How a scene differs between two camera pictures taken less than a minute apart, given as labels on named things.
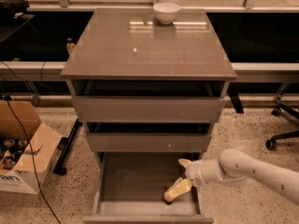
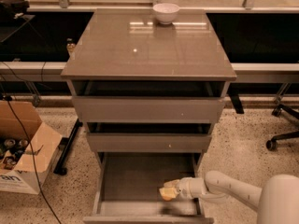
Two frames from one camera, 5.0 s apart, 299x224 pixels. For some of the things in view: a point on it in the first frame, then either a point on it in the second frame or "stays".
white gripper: x=193 y=173 → x=183 y=189
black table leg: x=64 y=144 stays
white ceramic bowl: x=165 y=12 stays
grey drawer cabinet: x=149 y=84 stays
